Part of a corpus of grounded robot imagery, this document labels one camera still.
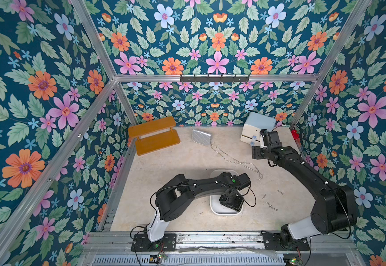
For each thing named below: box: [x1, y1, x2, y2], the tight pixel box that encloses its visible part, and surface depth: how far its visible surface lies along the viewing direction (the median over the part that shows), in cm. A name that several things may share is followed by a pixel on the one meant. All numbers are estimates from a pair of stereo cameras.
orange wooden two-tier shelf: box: [127, 115, 181, 156], surface depth 117 cm
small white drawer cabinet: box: [240, 111, 277, 145], surface depth 107 cm
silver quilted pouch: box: [191, 129, 213, 146], surface depth 110 cm
